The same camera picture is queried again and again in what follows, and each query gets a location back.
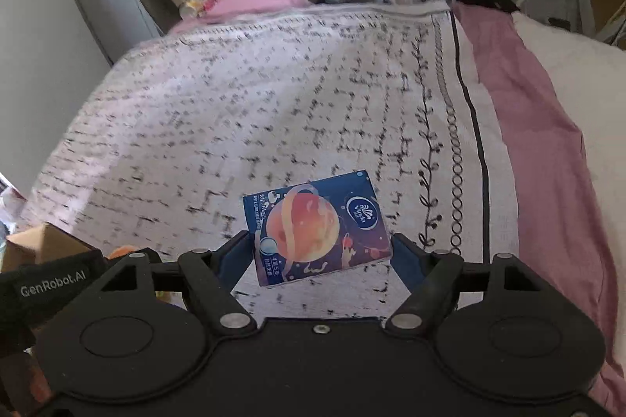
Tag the burger plush toy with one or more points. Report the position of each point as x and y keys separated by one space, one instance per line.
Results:
x=122 y=251

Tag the brown cardboard box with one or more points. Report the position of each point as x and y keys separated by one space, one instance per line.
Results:
x=40 y=244

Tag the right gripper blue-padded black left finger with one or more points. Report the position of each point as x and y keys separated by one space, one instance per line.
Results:
x=209 y=278

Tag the white patterned bed cover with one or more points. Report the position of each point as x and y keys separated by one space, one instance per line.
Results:
x=184 y=127

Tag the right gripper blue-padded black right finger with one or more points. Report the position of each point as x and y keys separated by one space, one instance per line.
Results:
x=431 y=279

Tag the blue planet tissue pack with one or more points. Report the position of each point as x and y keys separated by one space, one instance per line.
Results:
x=316 y=228

